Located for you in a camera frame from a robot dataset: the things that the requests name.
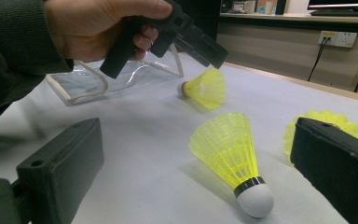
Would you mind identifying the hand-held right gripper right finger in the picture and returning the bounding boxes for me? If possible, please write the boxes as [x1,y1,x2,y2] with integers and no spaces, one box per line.
[289,117,358,224]

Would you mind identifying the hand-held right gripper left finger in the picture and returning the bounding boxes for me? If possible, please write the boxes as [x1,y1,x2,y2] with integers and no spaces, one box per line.
[16,117,105,224]

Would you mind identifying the yellow plastic shuttlecock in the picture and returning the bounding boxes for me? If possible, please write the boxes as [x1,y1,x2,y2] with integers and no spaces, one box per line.
[282,109,358,164]
[188,111,275,218]
[176,67,227,110]

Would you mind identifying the black power cable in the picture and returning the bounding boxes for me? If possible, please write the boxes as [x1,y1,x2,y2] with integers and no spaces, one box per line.
[307,36,332,82]

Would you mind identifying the white wall power outlet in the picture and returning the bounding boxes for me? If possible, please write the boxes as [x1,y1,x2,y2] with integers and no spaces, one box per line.
[317,30,358,49]

